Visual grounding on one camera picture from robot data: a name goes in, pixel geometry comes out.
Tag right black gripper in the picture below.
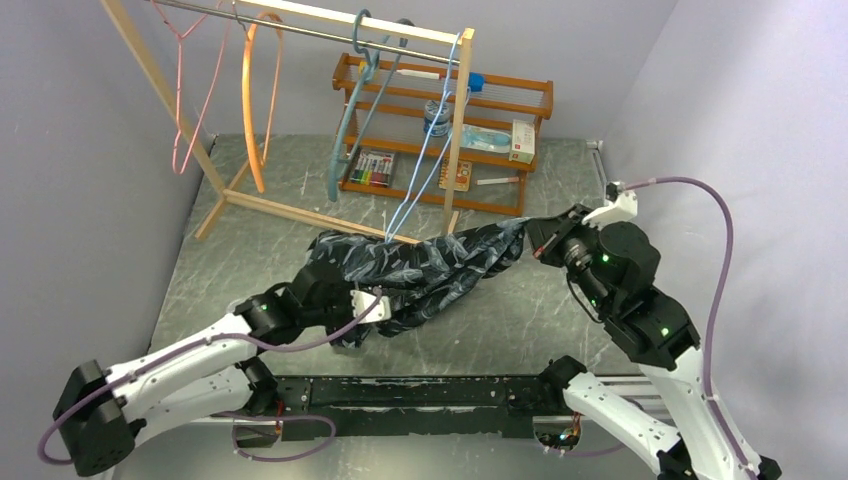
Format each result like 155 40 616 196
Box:
523 202 615 313

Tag dark patterned shorts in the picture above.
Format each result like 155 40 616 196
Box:
306 217 529 348

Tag light blue wire hanger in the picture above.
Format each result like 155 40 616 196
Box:
384 32 464 243

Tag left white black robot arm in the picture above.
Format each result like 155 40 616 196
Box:
38 264 355 477

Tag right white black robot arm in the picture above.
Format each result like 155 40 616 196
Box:
526 205 782 479

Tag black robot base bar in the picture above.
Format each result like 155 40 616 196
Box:
237 374 573 441

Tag teal plastic hanger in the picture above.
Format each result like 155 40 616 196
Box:
326 9 402 202

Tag orange plastic hanger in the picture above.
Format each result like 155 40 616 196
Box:
241 24 284 193

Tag pink white marker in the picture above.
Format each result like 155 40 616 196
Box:
475 176 520 186

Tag white red box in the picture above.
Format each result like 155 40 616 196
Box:
508 119 536 164

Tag orange small book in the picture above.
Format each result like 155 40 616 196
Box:
438 159 473 192

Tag clear blue plastic pack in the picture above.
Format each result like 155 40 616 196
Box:
449 125 512 154

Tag blue block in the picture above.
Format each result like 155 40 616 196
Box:
467 72 486 93

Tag brown wooden shelf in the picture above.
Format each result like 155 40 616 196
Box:
332 53 554 216

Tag marker set box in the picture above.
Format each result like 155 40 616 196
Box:
348 148 397 188

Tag wooden clothes rack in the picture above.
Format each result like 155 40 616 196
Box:
100 1 475 243

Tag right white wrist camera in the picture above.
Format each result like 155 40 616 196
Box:
581 181 638 229

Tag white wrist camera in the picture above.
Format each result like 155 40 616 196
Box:
581 181 638 229
351 290 392 324

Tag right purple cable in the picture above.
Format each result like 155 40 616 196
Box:
622 176 757 476

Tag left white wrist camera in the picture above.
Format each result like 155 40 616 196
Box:
351 290 392 324

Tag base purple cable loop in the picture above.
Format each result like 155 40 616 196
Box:
231 414 338 464

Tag pink wire hanger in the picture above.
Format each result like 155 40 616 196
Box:
149 0 233 176

